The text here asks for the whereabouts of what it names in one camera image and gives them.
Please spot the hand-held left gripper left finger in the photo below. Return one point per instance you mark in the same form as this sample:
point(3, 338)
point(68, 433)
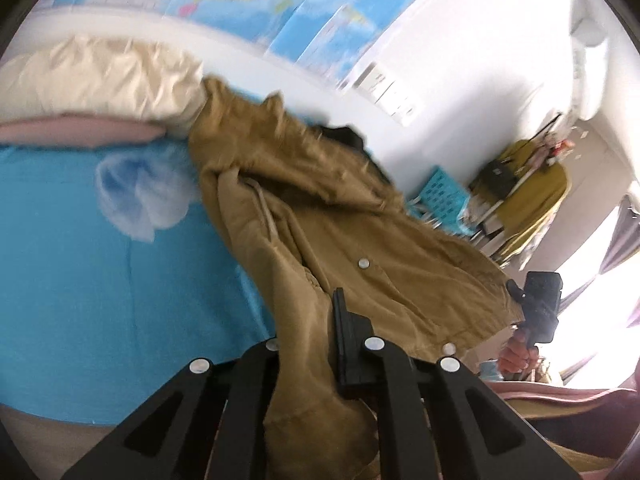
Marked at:
point(255, 375)

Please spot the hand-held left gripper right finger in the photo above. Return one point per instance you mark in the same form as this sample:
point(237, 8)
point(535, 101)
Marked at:
point(350, 355)

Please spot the brown jacket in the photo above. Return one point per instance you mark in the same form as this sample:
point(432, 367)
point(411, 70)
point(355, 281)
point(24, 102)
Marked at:
point(325, 220)

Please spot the person's right hand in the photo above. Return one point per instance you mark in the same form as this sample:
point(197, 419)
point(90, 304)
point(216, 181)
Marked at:
point(515, 357)

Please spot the grey curtain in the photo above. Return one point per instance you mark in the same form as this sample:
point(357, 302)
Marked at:
point(620, 240)

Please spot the yellow hanging garment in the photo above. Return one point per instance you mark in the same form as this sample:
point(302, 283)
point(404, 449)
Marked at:
point(545, 200)

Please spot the black handbag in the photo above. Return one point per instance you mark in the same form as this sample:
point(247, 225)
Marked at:
point(500, 177)

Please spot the teal perforated basket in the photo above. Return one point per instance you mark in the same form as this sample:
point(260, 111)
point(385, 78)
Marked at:
point(440, 192)

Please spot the pink plush toy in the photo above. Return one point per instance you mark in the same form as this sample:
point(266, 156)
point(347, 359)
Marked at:
point(557, 147)

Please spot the blue floral bed sheet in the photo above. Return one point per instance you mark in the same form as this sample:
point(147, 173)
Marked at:
point(75, 285)

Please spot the black cloth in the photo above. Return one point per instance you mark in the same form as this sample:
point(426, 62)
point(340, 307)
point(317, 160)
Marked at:
point(350, 137)

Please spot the pink folded cloth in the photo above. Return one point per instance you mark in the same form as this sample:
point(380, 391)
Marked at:
point(75, 132)

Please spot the cream folded quilt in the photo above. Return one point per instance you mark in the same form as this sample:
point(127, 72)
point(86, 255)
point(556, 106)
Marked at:
point(100, 80)

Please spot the white wall switch plate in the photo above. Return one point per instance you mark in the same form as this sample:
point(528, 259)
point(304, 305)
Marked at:
point(407, 112)

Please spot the white wall socket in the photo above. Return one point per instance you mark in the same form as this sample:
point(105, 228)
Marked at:
point(374, 77)
point(395, 96)

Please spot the colourful wall map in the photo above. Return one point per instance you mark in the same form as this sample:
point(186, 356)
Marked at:
point(300, 10)

